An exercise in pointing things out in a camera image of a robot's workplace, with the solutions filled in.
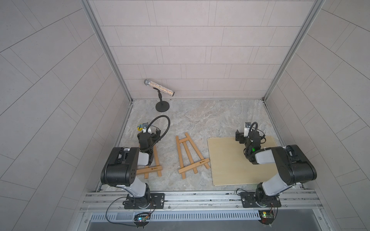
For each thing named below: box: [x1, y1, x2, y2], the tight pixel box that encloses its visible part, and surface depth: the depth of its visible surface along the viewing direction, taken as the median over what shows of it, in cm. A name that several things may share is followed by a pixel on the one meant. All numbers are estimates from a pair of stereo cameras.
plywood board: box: [207, 135, 279, 187], surface depth 86 cm
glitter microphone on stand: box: [143, 78, 175, 113], surface depth 98 cm
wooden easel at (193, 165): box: [175, 132, 211, 180], surface depth 87 cm
